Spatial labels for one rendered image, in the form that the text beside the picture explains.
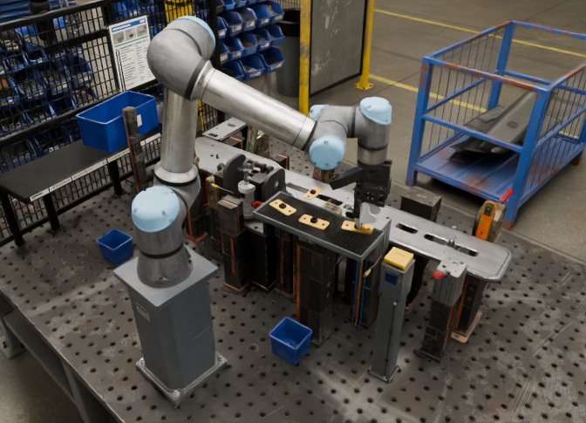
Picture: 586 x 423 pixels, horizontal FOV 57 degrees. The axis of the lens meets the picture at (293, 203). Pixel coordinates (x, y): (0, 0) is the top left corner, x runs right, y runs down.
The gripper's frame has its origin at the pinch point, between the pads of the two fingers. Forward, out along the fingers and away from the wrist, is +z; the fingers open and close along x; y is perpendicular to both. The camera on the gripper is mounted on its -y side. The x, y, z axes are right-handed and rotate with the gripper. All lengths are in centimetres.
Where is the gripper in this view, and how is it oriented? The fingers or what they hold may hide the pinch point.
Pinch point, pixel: (357, 221)
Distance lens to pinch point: 149.6
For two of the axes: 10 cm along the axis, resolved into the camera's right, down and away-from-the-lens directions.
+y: 9.4, 1.9, -2.9
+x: 3.5, -5.2, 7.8
